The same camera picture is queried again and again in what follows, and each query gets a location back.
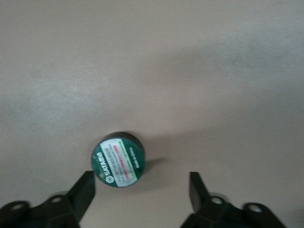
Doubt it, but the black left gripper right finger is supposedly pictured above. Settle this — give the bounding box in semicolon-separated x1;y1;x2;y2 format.
181;171;239;228

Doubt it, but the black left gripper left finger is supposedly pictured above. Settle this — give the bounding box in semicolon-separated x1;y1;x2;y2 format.
30;170;96;228

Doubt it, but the black tape roll green label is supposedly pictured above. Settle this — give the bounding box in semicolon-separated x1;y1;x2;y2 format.
91;131;145;188

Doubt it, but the brown table cover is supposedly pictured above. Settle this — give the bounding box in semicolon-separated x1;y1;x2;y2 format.
0;0;304;228

